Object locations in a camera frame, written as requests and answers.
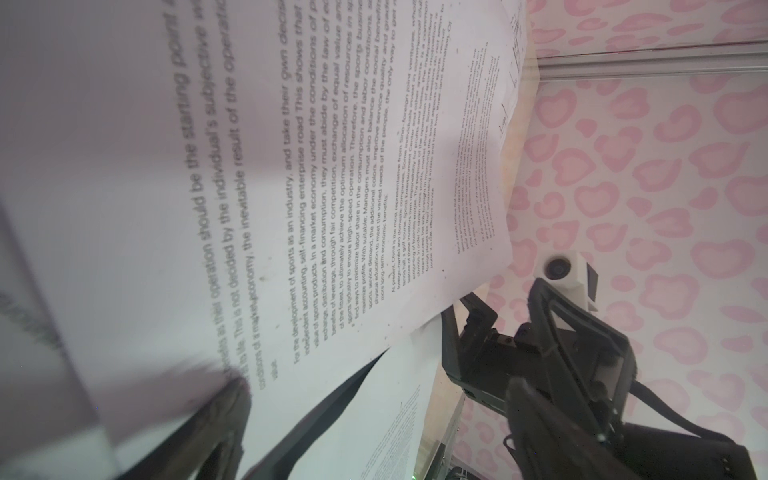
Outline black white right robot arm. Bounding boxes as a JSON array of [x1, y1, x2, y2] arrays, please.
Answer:
[[441, 279, 755, 479]]

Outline large text paper sheet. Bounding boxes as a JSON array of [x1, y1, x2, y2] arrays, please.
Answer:
[[1, 1, 513, 466]]

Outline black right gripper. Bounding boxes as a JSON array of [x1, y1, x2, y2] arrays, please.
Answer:
[[441, 279, 637, 432]]

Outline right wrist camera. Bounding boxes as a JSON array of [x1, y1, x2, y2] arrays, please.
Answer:
[[534, 250, 599, 313]]

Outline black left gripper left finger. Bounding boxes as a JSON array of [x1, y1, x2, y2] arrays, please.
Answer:
[[120, 378, 251, 480]]

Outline aluminium corner frame post right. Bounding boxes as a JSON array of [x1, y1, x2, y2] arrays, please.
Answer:
[[538, 41, 767, 81]]

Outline technical drawing paper sheet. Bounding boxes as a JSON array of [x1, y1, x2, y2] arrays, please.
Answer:
[[498, 0, 528, 140]]

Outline orange and black folder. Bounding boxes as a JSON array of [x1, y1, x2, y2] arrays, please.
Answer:
[[243, 355, 464, 479]]

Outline low text paper sheet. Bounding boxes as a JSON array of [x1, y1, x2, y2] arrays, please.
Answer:
[[1, 221, 119, 479]]

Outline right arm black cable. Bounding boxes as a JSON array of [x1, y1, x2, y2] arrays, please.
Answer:
[[626, 379, 736, 445]]

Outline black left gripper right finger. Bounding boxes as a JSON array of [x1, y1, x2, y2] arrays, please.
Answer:
[[505, 377, 637, 480]]

